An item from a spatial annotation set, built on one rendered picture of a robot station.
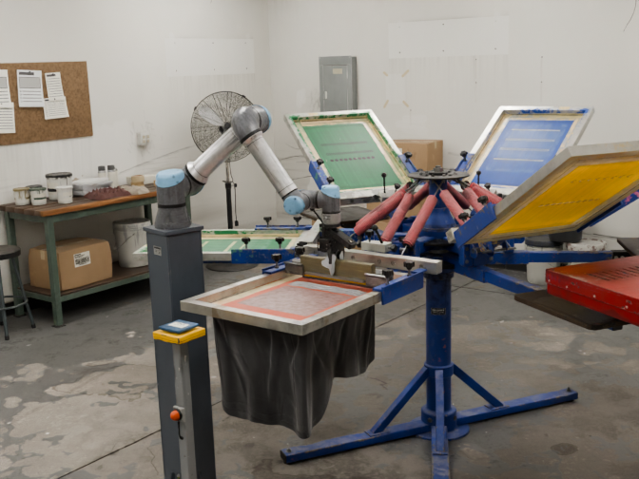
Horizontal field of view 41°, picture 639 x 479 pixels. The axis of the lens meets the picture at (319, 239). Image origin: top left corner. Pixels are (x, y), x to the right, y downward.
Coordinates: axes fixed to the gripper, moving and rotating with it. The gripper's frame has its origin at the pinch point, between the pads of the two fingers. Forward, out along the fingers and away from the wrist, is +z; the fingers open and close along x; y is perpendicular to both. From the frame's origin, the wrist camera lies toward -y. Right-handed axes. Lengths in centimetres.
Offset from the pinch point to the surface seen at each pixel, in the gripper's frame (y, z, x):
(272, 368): -7, 25, 51
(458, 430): -11, 100, -86
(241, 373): 10, 30, 50
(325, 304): -13.9, 5.3, 26.8
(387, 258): -10.8, -2.6, -21.4
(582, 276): -100, -10, -5
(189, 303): 24, 2, 60
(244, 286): 25.4, 3.2, 28.4
